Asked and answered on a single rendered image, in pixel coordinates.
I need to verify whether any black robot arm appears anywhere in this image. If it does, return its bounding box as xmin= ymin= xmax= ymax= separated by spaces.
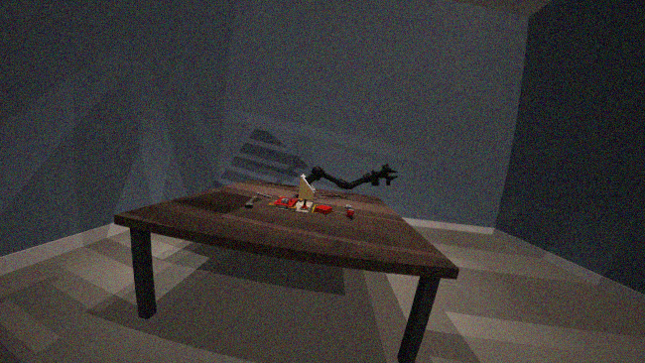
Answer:
xmin=305 ymin=165 xmax=389 ymax=189

